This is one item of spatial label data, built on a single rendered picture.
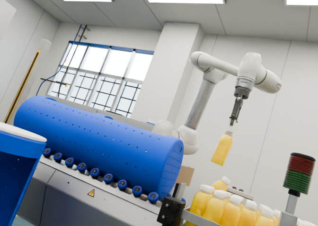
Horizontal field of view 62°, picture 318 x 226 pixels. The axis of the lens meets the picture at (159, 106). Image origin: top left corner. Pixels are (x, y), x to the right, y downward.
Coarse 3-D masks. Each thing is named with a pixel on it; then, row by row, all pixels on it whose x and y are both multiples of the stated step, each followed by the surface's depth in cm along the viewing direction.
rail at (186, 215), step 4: (184, 212) 93; (188, 212) 92; (184, 216) 92; (188, 216) 92; (192, 216) 92; (196, 216) 91; (188, 220) 92; (192, 220) 91; (196, 220) 91; (200, 220) 90; (204, 220) 90; (208, 220) 90; (196, 224) 91; (200, 224) 90; (204, 224) 90; (208, 224) 89; (212, 224) 89; (216, 224) 89
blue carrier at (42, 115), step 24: (24, 120) 136; (48, 120) 131; (72, 120) 128; (96, 120) 127; (48, 144) 131; (72, 144) 124; (96, 144) 119; (120, 144) 116; (144, 144) 113; (168, 144) 113; (120, 168) 114; (144, 168) 109; (168, 168) 114; (144, 192) 115; (168, 192) 123
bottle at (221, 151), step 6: (222, 138) 130; (228, 138) 129; (222, 144) 129; (228, 144) 129; (216, 150) 130; (222, 150) 128; (228, 150) 129; (216, 156) 129; (222, 156) 128; (216, 162) 128; (222, 162) 128
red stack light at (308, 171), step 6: (294, 156) 72; (288, 162) 74; (294, 162) 71; (300, 162) 70; (306, 162) 70; (312, 162) 70; (288, 168) 72; (294, 168) 70; (300, 168) 70; (306, 168) 69; (312, 168) 70; (312, 174) 71
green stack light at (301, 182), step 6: (288, 174) 71; (294, 174) 70; (300, 174) 69; (306, 174) 69; (288, 180) 71; (294, 180) 69; (300, 180) 69; (306, 180) 69; (288, 186) 70; (294, 186) 69; (300, 186) 68; (306, 186) 69; (300, 192) 68; (306, 192) 68
